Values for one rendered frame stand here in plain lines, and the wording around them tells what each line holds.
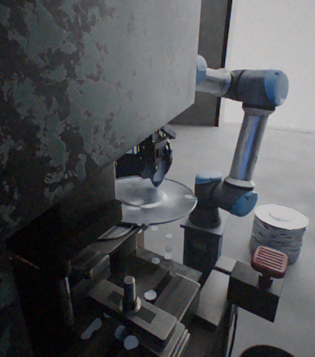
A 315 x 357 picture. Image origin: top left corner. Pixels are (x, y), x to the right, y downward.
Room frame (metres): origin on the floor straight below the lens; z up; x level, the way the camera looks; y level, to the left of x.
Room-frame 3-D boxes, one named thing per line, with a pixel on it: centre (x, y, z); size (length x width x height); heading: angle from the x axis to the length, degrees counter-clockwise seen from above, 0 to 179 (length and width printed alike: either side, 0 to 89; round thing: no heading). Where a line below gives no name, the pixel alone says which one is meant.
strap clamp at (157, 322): (0.30, 0.03, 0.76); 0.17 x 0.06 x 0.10; 58
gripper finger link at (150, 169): (0.68, 0.02, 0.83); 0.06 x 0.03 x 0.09; 148
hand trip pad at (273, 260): (0.41, -0.23, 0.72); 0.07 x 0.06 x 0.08; 148
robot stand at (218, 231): (1.04, -0.24, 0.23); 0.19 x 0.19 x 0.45; 65
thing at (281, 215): (1.40, -0.77, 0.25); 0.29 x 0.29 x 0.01
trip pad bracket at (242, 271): (0.42, -0.21, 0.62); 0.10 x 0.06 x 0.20; 58
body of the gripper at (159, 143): (0.67, 0.01, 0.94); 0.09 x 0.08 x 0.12; 148
